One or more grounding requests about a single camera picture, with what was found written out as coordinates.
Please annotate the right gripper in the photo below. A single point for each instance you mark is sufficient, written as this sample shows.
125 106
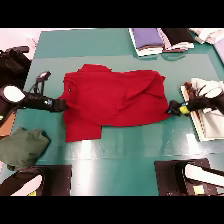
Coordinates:
174 107

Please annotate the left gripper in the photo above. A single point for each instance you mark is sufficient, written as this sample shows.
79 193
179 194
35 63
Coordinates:
59 105

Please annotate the red shirt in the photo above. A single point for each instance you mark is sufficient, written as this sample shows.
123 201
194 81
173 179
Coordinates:
110 96

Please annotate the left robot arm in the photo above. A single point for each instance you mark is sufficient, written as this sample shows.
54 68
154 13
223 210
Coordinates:
33 100

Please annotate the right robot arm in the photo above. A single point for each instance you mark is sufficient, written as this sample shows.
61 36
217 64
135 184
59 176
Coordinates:
204 102

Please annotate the green garment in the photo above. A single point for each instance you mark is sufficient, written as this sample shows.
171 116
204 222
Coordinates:
23 146

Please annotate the lilac garment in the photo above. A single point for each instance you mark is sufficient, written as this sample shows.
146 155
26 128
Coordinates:
220 50

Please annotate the purple garment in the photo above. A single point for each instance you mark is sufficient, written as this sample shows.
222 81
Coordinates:
146 36

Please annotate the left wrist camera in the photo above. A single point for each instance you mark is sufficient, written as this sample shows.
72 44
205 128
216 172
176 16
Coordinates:
41 80

